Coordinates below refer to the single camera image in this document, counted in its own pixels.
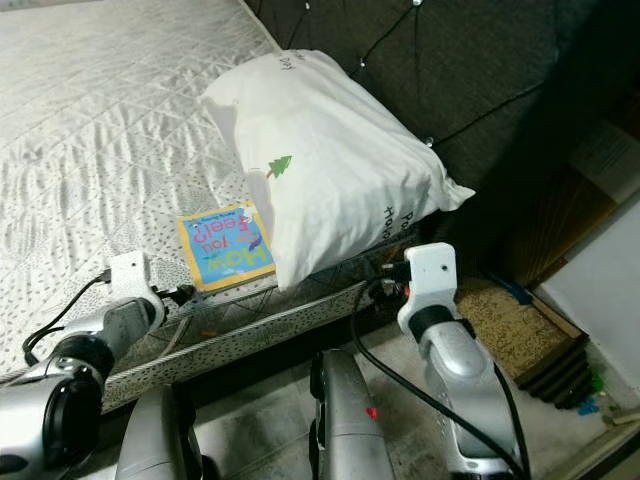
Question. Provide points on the silver robot leg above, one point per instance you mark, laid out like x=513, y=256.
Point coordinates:
x=165, y=440
x=355, y=420

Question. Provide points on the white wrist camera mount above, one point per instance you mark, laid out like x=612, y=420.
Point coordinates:
x=132, y=278
x=430, y=275

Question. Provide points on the small blue plastic toy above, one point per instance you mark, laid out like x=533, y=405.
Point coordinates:
x=588, y=406

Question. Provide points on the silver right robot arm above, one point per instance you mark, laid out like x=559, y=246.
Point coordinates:
x=465, y=380

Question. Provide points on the grey quilted mattress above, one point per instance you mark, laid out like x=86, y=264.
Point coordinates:
x=100, y=150

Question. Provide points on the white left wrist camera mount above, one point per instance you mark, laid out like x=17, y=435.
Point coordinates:
x=132, y=278

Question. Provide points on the black tufted headboard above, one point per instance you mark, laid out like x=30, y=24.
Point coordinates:
x=480, y=70

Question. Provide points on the blue and yellow children's book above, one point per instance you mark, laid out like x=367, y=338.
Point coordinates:
x=225, y=248

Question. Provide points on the brown-topped black tray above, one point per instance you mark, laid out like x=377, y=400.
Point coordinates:
x=510, y=325

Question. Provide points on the white printed pillow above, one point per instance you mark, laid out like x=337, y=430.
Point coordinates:
x=340, y=170

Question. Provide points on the silver right robot leg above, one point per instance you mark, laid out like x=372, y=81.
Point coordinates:
x=355, y=420

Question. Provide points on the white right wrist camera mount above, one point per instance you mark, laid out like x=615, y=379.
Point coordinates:
x=430, y=275

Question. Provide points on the silver left robot leg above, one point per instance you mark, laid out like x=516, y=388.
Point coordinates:
x=165, y=440

